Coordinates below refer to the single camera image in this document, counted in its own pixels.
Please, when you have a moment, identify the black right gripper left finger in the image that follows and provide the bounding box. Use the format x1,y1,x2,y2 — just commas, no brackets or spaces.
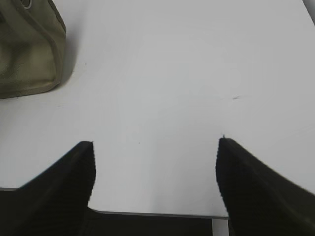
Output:
0,141,95,236

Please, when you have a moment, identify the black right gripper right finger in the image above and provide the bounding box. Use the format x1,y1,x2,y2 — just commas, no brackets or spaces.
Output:
216,138,315,236

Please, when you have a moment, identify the yellow canvas tote bag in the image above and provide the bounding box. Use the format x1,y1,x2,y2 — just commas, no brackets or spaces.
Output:
0,0,66,99

